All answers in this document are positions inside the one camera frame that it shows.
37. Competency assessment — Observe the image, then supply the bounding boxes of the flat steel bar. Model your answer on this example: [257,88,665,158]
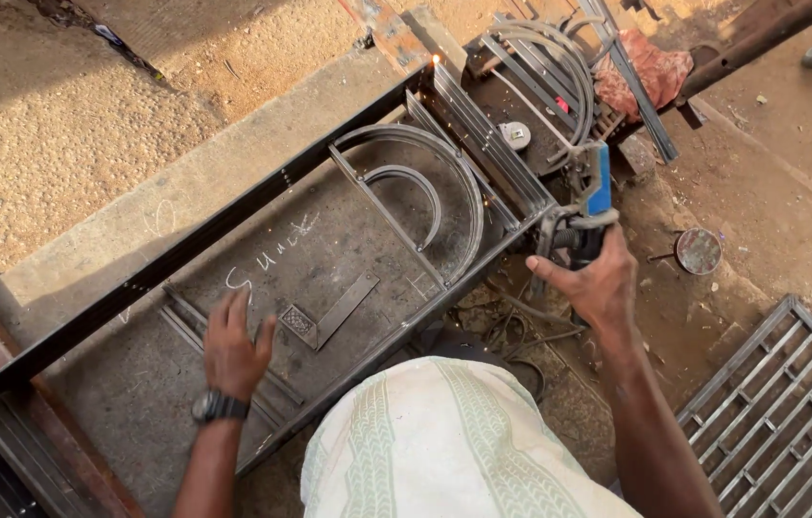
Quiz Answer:
[314,270,381,351]

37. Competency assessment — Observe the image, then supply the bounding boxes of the round rusty grinding disc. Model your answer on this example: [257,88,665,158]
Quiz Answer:
[648,227,724,276]

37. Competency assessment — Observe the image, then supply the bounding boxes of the black steel rectangular frame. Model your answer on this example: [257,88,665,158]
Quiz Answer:
[0,61,558,479]

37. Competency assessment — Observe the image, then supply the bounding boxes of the round white tape measure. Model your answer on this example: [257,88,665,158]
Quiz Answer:
[497,121,532,152]

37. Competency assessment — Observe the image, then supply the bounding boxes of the small square patterned steel plate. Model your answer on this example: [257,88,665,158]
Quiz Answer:
[278,304,319,349]

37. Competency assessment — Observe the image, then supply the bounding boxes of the black cables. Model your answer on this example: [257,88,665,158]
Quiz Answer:
[449,277,590,404]

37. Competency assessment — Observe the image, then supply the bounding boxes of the red cloth rag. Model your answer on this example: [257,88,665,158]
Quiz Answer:
[593,27,695,123]

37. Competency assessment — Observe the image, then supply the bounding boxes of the rusty steel pipe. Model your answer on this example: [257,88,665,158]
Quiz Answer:
[676,0,812,109]

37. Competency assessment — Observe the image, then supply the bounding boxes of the black wristwatch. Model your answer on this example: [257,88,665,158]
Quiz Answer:
[191,389,251,425]

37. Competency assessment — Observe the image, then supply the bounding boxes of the person's right hand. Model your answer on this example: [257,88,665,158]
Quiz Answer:
[525,224,639,333]

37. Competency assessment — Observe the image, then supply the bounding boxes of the steel window grille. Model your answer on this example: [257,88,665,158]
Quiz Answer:
[675,294,812,518]

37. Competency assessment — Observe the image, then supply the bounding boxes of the white patterned shirt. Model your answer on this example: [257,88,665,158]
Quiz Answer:
[300,357,643,518]

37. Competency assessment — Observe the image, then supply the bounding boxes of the pile of steel strips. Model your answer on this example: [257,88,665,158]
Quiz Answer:
[467,11,681,174]

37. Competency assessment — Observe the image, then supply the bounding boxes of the small curved steel arch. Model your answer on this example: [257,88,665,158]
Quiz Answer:
[361,165,443,253]

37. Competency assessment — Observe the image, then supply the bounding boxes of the bundle of straight steel strips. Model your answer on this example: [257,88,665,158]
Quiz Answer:
[405,63,558,220]

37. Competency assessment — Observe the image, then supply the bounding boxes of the blue angle grinder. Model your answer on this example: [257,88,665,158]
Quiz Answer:
[534,141,621,271]

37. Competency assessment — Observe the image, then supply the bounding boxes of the person's left hand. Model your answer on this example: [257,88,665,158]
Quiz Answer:
[203,288,278,404]

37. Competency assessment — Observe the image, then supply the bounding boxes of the large curved steel arch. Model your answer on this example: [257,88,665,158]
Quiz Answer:
[331,124,486,287]

